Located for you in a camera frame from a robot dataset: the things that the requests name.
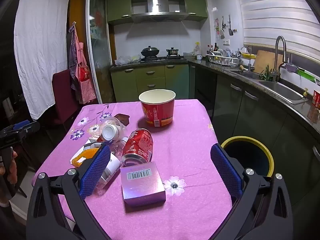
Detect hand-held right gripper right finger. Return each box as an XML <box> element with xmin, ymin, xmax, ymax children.
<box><xmin>210</xmin><ymin>143</ymin><xmax>294</xmax><ymax>240</ymax></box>

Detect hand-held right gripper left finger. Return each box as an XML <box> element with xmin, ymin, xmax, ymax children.
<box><xmin>26</xmin><ymin>144</ymin><xmax>112</xmax><ymax>240</ymax></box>

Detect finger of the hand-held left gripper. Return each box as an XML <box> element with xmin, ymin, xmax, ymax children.
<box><xmin>7</xmin><ymin>120</ymin><xmax>40</xmax><ymax>137</ymax></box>

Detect white paper cup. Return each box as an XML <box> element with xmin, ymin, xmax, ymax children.
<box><xmin>96</xmin><ymin>152</ymin><xmax>122</xmax><ymax>190</ymax></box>

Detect orange snack wrapper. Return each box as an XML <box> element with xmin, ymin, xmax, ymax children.
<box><xmin>70</xmin><ymin>145</ymin><xmax>100</xmax><ymax>168</ymax></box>

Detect clear plastic bottle white cap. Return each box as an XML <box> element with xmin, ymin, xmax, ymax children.
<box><xmin>96</xmin><ymin>115</ymin><xmax>129</xmax><ymax>155</ymax></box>

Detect yellow rimmed bin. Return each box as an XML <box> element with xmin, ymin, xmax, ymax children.
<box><xmin>220</xmin><ymin>136</ymin><xmax>275</xmax><ymax>178</ymax></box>

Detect purple box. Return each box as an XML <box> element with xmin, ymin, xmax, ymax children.
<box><xmin>120</xmin><ymin>161</ymin><xmax>167</xmax><ymax>207</ymax></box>

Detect red soda can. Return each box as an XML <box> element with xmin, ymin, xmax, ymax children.
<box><xmin>121</xmin><ymin>128</ymin><xmax>154</xmax><ymax>167</ymax></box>

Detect brown plastic tray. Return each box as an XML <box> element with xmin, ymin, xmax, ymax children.
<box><xmin>115</xmin><ymin>114</ymin><xmax>130</xmax><ymax>127</ymax></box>

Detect red paper bowl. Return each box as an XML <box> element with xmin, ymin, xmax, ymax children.
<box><xmin>139</xmin><ymin>89</ymin><xmax>176</xmax><ymax>127</ymax></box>

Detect person's left hand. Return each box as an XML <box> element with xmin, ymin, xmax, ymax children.
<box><xmin>0</xmin><ymin>150</ymin><xmax>18</xmax><ymax>207</ymax></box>

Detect pink floral tablecloth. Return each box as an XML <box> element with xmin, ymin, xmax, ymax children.
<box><xmin>31</xmin><ymin>99</ymin><xmax>234</xmax><ymax>240</ymax></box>

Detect maroon chair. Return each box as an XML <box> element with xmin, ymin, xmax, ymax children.
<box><xmin>52</xmin><ymin>69</ymin><xmax>80</xmax><ymax>130</ymax></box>

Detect dark base cabinets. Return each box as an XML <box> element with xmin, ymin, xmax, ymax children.
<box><xmin>189</xmin><ymin>64</ymin><xmax>320</xmax><ymax>230</ymax></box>

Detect pink checked apron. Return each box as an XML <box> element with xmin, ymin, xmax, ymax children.
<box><xmin>75</xmin><ymin>40</ymin><xmax>97</xmax><ymax>104</ymax></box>

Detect white hanging sheet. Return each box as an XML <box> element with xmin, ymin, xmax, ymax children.
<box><xmin>14</xmin><ymin>0</ymin><xmax>70</xmax><ymax>120</ymax></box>

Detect purple apron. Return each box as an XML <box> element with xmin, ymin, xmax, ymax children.
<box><xmin>68</xmin><ymin>22</ymin><xmax>80</xmax><ymax>90</ymax></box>

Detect steel sink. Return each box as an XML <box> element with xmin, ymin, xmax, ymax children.
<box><xmin>259</xmin><ymin>80</ymin><xmax>309</xmax><ymax>105</ymax></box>

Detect green base cabinet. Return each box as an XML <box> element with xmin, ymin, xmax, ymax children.
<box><xmin>110</xmin><ymin>64</ymin><xmax>190</xmax><ymax>103</ymax></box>

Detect glass sliding door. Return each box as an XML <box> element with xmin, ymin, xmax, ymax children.
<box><xmin>86</xmin><ymin>0</ymin><xmax>113</xmax><ymax>103</ymax></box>

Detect white dish rack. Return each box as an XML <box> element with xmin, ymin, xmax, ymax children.
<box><xmin>206</xmin><ymin>49</ymin><xmax>239</xmax><ymax>66</ymax></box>

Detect clear plastic bags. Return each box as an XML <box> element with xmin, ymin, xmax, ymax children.
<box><xmin>115</xmin><ymin>54</ymin><xmax>141</xmax><ymax>66</ymax></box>

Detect wooden cutting board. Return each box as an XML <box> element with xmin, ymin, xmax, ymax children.
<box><xmin>254</xmin><ymin>50</ymin><xmax>277</xmax><ymax>74</ymax></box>

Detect steel faucet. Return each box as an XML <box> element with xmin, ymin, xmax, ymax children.
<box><xmin>271</xmin><ymin>35</ymin><xmax>287</xmax><ymax>82</ymax></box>

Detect gas stove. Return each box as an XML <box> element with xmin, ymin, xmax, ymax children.
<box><xmin>140</xmin><ymin>55</ymin><xmax>187</xmax><ymax>63</ymax></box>

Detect black wok with lid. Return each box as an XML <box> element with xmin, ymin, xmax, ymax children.
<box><xmin>140</xmin><ymin>46</ymin><xmax>160</xmax><ymax>58</ymax></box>

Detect white window blind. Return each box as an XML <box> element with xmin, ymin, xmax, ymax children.
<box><xmin>236</xmin><ymin>0</ymin><xmax>320</xmax><ymax>63</ymax></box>

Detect steel range hood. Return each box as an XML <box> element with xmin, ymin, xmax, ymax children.
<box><xmin>130</xmin><ymin>0</ymin><xmax>189</xmax><ymax>23</ymax></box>

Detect green wall cabinets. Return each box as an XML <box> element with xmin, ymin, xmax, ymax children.
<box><xmin>107</xmin><ymin>0</ymin><xmax>208</xmax><ymax>25</ymax></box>

